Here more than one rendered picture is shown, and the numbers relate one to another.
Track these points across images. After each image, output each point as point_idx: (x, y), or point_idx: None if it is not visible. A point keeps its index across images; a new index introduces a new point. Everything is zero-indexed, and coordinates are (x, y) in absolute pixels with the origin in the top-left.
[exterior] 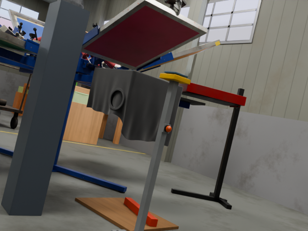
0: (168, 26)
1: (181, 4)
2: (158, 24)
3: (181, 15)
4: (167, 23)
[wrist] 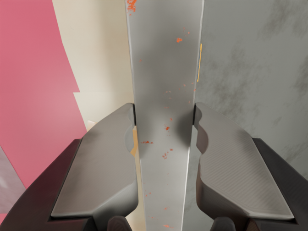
0: (32, 63)
1: (288, 166)
2: (36, 136)
3: (197, 63)
4: (78, 107)
